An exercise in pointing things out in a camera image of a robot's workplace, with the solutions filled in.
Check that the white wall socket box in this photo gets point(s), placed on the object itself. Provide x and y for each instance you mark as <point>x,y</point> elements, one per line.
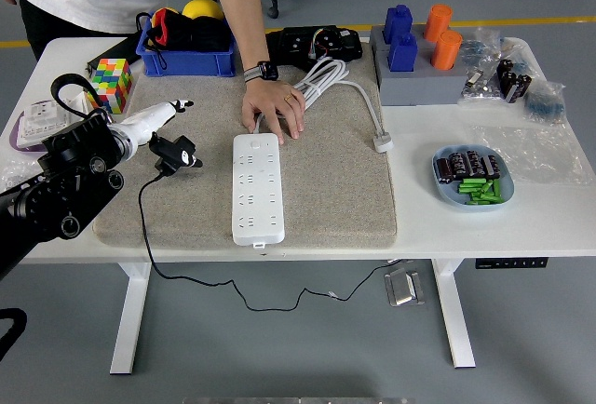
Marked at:
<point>42,117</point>

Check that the blue plastic bin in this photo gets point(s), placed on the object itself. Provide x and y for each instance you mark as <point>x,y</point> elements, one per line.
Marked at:
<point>186,63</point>

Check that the clear bag of screws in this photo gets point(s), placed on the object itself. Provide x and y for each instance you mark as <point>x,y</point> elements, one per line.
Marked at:
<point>18,176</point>

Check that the black electronic socket device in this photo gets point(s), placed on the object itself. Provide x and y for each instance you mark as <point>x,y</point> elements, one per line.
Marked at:
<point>298,43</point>

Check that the purple plate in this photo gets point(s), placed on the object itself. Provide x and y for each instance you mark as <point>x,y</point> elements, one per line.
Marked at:
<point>18,141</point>

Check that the light blue plate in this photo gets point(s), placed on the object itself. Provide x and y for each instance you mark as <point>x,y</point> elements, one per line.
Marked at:
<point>447,194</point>

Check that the blue bottle-shaped block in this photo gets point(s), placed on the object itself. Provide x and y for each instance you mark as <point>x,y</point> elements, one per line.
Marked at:
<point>398,22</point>
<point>402,52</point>

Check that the person's left forearm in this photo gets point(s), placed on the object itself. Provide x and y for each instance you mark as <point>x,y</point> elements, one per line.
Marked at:
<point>237,13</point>

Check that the clear bag of blue parts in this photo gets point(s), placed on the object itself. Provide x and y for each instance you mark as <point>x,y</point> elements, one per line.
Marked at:
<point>519,50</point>

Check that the white table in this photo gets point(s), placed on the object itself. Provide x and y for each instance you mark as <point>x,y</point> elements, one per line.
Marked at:
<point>465,236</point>

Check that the yellow ball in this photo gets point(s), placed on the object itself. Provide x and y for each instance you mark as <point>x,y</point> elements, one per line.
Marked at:
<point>202,7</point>

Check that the black table control panel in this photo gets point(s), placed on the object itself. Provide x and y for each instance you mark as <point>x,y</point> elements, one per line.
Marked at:
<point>512,263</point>

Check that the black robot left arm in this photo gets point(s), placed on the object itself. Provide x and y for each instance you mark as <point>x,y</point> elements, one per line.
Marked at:
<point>56,199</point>

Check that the grey-brown mat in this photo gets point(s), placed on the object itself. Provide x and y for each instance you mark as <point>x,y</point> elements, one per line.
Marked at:
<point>326,199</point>

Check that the metal plates on floor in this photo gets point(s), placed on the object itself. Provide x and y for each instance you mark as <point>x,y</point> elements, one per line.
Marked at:
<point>399,288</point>

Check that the black cylindrical capacitor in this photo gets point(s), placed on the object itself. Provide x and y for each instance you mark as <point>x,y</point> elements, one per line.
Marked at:
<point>519,89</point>
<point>443,170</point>
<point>475,163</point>
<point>458,165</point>
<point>504,72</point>
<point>492,166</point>
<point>509,84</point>

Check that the person's left hand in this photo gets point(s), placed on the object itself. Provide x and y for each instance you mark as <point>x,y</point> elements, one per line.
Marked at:
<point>272,101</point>

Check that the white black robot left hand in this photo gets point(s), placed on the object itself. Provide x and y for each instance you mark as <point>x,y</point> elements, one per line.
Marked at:
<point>149,117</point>

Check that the small bag of blue parts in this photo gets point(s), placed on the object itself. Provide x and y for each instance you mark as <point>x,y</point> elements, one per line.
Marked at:
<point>545,103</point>

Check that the black wristwatch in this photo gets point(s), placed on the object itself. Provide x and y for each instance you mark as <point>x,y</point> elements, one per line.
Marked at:
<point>267,70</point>

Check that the clear bag of metal parts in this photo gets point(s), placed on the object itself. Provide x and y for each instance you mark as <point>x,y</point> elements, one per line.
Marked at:
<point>479,83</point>

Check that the multicolour puzzle cube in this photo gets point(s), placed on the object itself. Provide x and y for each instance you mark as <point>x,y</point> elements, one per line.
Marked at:
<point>109,85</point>

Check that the grey block base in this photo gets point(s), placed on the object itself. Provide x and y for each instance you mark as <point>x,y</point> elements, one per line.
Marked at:
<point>419,87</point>

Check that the black flat bar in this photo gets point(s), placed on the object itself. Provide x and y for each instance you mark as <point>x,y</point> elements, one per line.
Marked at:
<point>116,48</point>

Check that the green battery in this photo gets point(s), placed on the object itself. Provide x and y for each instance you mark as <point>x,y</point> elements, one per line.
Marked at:
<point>479,197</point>
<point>482,202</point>
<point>471,182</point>
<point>470,188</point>
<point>487,187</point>
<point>497,190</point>

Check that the empty clear plastic bag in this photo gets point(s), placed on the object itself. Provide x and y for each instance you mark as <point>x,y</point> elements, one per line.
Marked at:
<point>535,157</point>

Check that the orange cylinder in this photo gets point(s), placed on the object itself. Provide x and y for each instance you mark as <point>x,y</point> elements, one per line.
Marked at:
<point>446,50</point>
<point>437,20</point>

